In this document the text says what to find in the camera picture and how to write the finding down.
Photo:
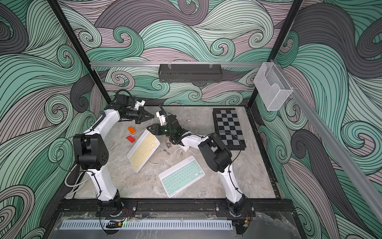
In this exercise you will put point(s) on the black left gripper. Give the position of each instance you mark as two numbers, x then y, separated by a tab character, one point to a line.
143	113

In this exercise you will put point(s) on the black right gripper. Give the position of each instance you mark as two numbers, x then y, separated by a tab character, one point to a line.
160	129

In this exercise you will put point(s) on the white power strip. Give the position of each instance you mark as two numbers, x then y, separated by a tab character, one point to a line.
184	148

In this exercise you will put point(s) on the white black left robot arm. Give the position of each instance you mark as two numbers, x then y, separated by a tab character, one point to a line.
92	155

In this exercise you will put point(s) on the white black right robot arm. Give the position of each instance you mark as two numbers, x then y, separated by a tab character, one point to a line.
215	153

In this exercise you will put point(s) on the orange small box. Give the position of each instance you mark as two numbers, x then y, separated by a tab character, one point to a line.
131	130

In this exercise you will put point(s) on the red small box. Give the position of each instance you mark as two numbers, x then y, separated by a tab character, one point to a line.
130	138

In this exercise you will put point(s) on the black white chessboard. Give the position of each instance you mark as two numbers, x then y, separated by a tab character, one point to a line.
227	125

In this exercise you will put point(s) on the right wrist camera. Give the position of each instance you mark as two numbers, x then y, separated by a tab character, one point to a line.
162	116

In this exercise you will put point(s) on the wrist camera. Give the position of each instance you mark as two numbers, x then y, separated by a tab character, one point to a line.
162	116
125	99

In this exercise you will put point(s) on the yellow wireless keyboard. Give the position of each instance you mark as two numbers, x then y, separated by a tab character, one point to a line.
143	150

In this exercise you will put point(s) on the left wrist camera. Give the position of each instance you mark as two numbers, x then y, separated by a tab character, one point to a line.
125	99

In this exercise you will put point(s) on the green wireless keyboard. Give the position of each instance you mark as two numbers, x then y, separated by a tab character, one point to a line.
180	176

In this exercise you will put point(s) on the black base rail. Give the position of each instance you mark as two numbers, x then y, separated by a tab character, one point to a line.
214	205

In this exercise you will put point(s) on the clear acrylic wall holder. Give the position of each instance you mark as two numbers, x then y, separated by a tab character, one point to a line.
272	85

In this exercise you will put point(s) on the white slotted cable duct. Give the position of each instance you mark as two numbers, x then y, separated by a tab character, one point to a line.
220	225

